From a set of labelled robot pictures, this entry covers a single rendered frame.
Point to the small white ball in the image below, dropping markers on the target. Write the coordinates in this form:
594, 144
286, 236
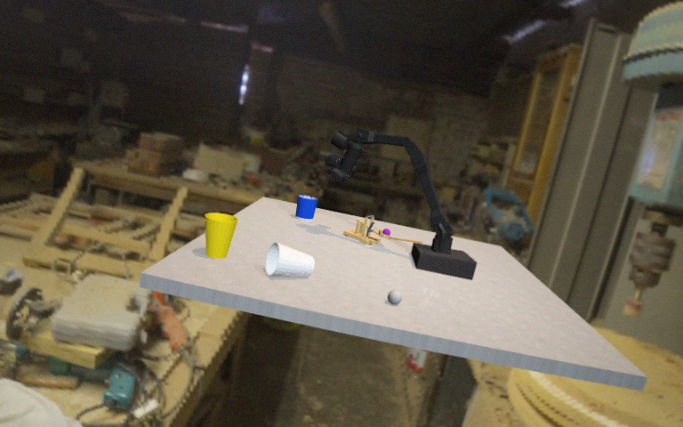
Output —
395, 297

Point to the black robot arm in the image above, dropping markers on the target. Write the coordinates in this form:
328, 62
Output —
441, 242

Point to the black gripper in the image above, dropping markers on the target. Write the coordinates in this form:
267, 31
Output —
346, 166

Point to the olive yellow cup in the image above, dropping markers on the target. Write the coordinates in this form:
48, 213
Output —
219, 231

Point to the blue cup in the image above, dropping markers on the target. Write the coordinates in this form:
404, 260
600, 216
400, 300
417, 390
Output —
306, 206

